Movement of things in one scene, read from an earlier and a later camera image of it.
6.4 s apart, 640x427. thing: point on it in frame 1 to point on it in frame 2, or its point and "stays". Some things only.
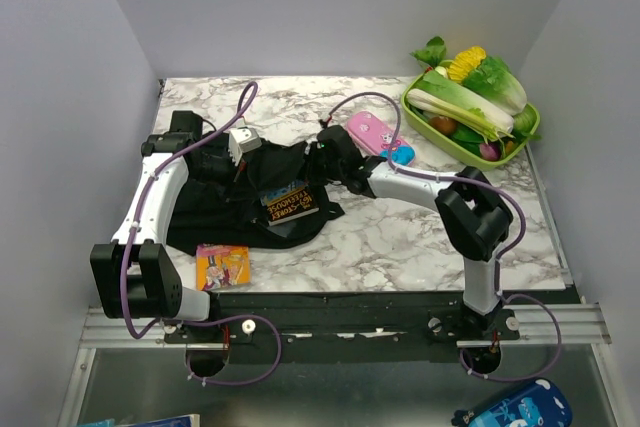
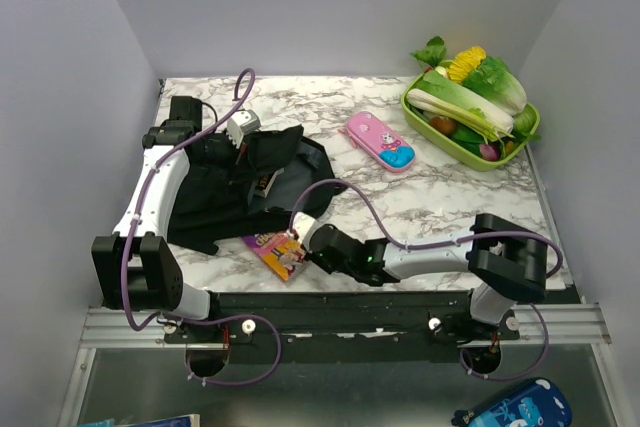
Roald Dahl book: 220,266 to 280,249
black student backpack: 227,212 stays
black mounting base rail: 341,327 stays
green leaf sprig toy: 434,52 stays
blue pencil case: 541,403 stays
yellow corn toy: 465,62 stays
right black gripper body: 319,170 to 327,265
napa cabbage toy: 441,84 stays
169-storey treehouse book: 289,203 to 265,183
